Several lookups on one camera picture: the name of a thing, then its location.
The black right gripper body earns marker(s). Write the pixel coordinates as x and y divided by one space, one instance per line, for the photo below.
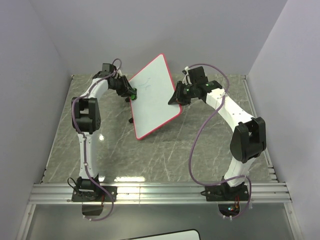
187 93

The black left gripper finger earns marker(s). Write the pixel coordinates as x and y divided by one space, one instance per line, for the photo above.
126 94
129 88

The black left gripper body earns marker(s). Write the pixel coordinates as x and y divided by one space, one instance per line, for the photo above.
119 85

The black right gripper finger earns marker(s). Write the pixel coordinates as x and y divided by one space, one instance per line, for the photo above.
182 101
178 90

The green whiteboard eraser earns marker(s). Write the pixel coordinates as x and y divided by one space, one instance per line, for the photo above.
134 94

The red framed whiteboard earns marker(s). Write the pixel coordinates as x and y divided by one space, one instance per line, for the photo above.
155 87

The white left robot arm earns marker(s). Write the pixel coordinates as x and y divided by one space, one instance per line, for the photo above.
86 120

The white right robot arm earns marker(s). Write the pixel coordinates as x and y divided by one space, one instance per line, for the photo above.
248 139

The white tablet at bottom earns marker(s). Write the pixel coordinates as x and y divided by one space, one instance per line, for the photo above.
190 234

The metal wire whiteboard stand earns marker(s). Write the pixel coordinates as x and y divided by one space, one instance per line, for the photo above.
131 119

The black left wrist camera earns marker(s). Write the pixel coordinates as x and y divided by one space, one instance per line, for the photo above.
107 69

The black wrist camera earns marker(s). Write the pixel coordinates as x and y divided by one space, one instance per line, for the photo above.
197 76
107 69

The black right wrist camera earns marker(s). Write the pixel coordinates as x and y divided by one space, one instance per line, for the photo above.
197 76

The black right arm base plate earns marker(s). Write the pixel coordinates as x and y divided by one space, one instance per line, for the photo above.
225 193

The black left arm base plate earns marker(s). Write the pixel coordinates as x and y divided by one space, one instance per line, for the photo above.
85 196

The aluminium mounting rail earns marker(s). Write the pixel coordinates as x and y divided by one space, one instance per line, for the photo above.
139 193

